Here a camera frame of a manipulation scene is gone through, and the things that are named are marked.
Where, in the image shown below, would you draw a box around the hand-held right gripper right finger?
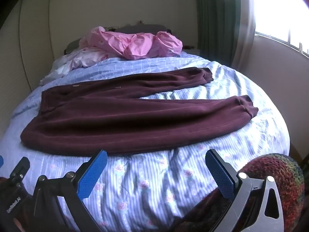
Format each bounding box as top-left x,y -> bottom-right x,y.
205,149 -> 284,232

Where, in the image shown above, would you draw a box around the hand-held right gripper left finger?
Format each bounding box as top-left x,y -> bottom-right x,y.
32,149 -> 109,232

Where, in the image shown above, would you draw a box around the maroon pants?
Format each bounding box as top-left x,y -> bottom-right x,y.
20,67 -> 259,155

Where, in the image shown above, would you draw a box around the blue striped floral bed sheet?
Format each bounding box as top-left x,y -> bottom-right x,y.
0,53 -> 290,232

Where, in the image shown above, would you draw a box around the multicolour knitted sweater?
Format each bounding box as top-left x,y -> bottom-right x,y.
169,153 -> 305,232

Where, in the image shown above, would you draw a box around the cream wardrobe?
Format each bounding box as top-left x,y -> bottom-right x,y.
0,0 -> 57,136

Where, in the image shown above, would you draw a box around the pale pink floral pillow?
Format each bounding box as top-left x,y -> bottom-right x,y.
40,47 -> 114,85

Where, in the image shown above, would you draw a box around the pink crumpled duvet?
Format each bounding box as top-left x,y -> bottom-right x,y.
78,26 -> 183,60

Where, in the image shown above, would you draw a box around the green curtain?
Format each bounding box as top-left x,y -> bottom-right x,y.
194,0 -> 242,66

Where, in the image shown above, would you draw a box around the white sheer curtain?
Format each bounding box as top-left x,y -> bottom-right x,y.
230,0 -> 256,68

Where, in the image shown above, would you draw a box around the window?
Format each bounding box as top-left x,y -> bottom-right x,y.
253,0 -> 309,56

